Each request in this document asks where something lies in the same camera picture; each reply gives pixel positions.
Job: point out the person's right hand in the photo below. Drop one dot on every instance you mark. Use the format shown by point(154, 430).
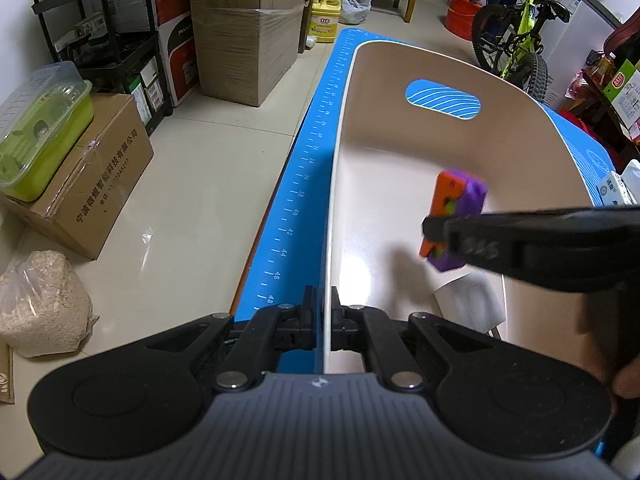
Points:
point(617, 335)

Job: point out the white chest freezer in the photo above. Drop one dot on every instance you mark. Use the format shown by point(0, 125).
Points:
point(575, 40)

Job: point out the large taped cardboard box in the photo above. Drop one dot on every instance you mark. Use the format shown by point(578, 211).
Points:
point(245, 55)

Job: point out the clear bag of wood shavings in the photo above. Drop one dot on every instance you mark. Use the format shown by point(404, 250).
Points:
point(40, 305)

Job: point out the yellow detergent jug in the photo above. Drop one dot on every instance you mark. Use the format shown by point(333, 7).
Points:
point(325, 20)

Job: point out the white plug adapter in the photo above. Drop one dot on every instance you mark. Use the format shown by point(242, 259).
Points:
point(470, 305)

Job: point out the dark red bag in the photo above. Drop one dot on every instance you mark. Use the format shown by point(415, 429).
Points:
point(625, 40)

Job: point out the red bucket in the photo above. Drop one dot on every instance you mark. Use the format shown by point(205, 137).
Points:
point(460, 15)

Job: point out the brown printed cardboard box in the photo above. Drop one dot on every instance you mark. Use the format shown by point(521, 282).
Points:
point(100, 175)

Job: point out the green carton box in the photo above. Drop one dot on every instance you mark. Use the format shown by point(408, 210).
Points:
point(625, 90)

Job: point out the green container with clear lid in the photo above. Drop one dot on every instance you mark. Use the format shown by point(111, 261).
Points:
point(45, 145)

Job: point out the blue measuring mat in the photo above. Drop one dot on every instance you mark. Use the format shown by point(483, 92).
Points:
point(300, 185)

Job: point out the black metal shelf rack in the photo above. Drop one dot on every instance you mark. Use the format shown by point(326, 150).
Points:
point(120, 45)

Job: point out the small white cup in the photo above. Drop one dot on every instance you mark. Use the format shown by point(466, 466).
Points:
point(310, 42)

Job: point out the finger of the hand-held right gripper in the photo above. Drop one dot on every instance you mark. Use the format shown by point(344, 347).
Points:
point(470, 242)

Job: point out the blue and white tissue pack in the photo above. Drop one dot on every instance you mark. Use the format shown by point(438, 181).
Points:
point(617, 185)

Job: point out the leaf patterned brown cardboard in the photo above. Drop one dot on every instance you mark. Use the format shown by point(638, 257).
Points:
point(6, 375)

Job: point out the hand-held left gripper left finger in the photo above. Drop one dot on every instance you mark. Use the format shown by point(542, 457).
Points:
point(310, 310)

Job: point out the green and black bicycle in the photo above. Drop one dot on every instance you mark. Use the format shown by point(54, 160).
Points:
point(520, 45)

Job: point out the beige plastic storage bin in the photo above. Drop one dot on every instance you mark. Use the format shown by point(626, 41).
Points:
point(390, 125)

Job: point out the white plastic bag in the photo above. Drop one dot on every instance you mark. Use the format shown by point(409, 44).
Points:
point(355, 5)

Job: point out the white and red appliance box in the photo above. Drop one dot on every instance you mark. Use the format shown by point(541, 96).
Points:
point(180, 65)

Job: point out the dark wooden side table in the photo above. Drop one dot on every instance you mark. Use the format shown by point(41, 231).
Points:
point(610, 110)

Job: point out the purple and orange toy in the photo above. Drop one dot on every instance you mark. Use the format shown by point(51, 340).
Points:
point(465, 195)

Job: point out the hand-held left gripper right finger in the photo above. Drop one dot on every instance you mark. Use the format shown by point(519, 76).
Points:
point(335, 312)

